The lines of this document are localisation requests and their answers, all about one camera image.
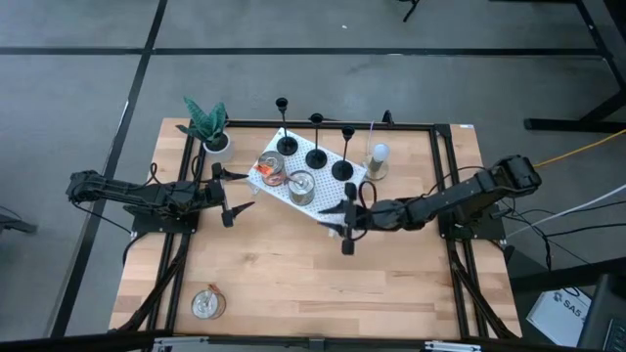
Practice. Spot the black candlestick holder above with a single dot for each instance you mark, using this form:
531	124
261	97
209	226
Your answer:
316	158
342	170
287	145

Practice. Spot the green plant in white pot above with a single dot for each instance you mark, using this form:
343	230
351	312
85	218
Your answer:
210	129

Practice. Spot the black desk frame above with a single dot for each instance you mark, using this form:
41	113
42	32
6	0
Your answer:
562	124

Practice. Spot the black aluminium table frame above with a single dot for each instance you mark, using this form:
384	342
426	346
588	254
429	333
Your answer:
411	126

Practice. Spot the silver candle tin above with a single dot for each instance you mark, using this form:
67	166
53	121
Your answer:
301	188
208	303

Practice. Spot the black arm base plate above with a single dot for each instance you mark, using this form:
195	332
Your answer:
481	230
161	225

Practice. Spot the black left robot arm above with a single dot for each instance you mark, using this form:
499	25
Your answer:
122	188

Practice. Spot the black overhead rig bar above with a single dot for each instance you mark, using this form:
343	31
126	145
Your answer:
73	342

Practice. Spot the white printed box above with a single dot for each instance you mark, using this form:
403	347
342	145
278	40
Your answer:
557	318

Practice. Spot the small black clamp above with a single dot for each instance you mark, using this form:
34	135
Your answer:
388	118

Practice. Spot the black floor stand leg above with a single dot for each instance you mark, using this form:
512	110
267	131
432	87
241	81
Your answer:
14	225

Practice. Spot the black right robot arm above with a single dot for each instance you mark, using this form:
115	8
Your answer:
464	190

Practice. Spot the white perforated shelf riser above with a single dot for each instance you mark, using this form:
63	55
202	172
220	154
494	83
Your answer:
325	188

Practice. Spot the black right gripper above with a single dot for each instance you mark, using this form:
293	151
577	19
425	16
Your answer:
371	217

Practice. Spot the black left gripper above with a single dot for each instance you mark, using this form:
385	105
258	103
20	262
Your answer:
212	193

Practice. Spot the black laptop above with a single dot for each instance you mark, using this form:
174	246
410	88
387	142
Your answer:
606	318

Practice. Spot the candle tin with orange tag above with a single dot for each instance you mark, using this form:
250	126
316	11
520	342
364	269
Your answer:
273	168

